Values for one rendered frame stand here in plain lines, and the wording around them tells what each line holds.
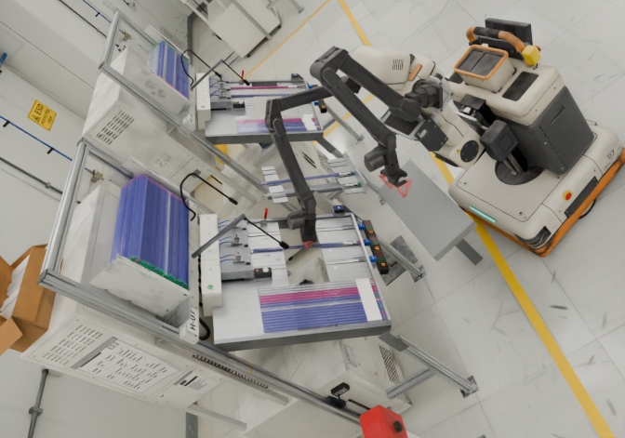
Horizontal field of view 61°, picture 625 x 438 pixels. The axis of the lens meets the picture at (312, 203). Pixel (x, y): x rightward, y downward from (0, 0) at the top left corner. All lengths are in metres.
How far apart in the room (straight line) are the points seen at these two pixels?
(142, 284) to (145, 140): 1.38
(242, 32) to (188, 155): 3.66
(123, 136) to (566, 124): 2.30
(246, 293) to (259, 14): 4.82
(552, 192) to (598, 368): 0.79
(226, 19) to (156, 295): 4.99
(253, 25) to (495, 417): 5.25
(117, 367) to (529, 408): 1.75
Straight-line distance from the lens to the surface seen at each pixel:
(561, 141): 2.62
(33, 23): 5.09
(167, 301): 2.07
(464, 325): 2.92
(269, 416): 2.66
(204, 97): 3.45
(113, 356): 2.15
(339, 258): 2.44
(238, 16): 6.67
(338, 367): 2.45
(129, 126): 3.17
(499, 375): 2.76
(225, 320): 2.20
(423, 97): 2.03
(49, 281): 1.81
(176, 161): 3.29
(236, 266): 2.30
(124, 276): 1.98
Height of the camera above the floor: 2.42
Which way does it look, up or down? 36 degrees down
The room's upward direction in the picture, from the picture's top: 52 degrees counter-clockwise
